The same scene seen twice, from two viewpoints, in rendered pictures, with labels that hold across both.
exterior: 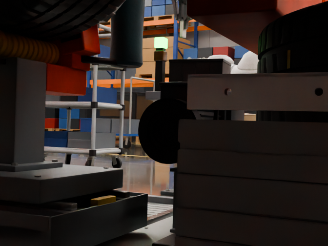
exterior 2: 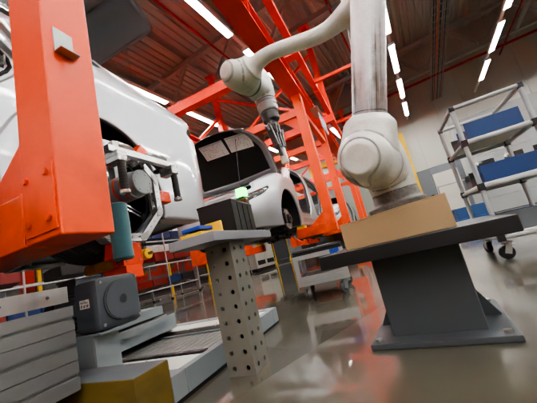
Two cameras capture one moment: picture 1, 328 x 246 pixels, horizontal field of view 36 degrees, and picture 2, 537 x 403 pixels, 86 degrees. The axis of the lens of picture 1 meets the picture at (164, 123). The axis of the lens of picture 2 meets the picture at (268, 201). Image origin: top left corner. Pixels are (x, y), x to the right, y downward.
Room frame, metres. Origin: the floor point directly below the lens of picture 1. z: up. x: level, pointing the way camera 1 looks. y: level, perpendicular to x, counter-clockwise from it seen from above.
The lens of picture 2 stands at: (1.91, -1.23, 0.33)
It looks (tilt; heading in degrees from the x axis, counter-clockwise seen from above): 11 degrees up; 86
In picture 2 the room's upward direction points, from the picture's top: 14 degrees counter-clockwise
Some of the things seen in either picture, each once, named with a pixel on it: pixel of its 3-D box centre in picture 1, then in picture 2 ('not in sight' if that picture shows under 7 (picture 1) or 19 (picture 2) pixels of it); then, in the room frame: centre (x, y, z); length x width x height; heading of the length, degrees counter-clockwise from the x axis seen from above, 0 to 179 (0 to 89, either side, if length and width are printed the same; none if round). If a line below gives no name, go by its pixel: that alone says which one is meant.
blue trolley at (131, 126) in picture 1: (115, 112); not in sight; (7.11, 0.69, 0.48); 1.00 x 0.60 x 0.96; 56
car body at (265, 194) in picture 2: not in sight; (270, 202); (2.38, 5.01, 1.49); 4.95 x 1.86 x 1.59; 65
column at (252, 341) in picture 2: not in sight; (236, 304); (1.79, -0.19, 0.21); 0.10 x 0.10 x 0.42; 65
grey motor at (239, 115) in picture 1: (187, 155); (85, 325); (1.21, -0.06, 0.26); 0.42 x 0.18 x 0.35; 155
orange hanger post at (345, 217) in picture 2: not in sight; (324, 181); (3.74, 5.31, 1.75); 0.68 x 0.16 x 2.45; 155
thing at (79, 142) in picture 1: (80, 98); (499, 176); (3.59, 0.61, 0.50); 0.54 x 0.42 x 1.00; 65
